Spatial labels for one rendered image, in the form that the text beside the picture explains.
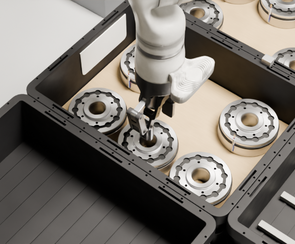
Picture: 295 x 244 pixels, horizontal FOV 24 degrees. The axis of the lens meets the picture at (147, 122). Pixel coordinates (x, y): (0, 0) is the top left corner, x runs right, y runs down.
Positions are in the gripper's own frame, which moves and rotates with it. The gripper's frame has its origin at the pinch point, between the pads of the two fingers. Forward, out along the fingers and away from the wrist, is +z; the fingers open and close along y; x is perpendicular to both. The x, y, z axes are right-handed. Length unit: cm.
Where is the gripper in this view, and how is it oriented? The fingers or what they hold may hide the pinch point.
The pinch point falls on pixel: (157, 120)
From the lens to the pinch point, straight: 117.7
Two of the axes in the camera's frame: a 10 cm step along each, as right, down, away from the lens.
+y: -6.0, 6.4, -4.8
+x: 8.0, 4.8, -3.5
